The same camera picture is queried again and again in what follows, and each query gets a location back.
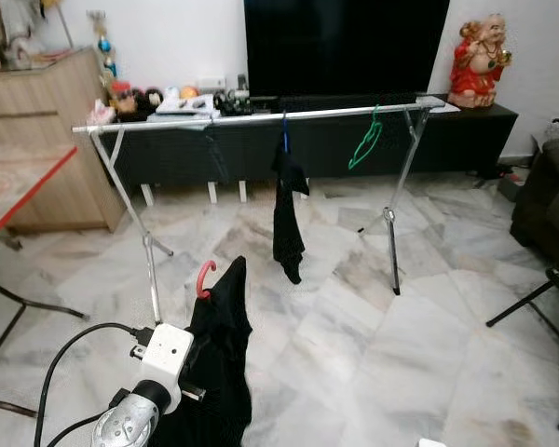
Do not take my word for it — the plain black shirt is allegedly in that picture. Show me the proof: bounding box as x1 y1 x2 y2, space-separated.
149 256 254 447

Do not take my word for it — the red plastic hanger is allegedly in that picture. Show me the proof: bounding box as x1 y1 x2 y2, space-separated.
196 261 217 301

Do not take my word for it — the green plastic hanger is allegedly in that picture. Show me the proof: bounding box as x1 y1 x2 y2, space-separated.
348 105 385 170

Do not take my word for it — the black shirt with green logo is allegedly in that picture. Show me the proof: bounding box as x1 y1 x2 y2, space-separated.
271 140 310 285

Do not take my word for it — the silver metal garment rack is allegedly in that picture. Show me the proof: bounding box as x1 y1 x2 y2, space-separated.
72 95 448 327

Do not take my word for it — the white paper stack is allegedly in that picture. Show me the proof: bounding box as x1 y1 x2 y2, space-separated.
156 93 215 117

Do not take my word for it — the dark brown sofa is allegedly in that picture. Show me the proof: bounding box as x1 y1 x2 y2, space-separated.
511 135 559 276

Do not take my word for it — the black gadget cluster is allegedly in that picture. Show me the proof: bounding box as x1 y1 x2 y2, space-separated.
214 88 252 115

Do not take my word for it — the black round plush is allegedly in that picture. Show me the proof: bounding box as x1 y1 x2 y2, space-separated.
135 88 164 113

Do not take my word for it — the marble table with red edge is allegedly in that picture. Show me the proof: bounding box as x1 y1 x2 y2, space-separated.
0 142 89 418

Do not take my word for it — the pink tissue box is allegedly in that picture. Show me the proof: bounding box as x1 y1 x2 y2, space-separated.
87 101 115 125

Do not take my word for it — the jar with red lid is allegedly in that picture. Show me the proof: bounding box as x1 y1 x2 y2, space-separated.
112 82 136 115

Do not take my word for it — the wooden cabinet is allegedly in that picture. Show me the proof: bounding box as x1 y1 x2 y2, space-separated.
0 47 127 234

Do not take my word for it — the black TV console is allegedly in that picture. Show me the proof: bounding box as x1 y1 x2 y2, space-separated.
102 93 520 204

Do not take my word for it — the blue gold trophy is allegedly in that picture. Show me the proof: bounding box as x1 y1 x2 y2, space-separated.
89 11 117 80

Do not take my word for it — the black television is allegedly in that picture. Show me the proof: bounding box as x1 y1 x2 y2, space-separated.
243 0 451 97

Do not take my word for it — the white paper sheet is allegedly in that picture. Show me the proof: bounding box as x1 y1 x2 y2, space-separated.
415 96 459 113

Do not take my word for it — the red Buddha statue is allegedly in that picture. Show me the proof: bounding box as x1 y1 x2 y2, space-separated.
447 14 513 110

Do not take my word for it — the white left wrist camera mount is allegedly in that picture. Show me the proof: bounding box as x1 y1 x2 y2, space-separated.
130 323 195 413

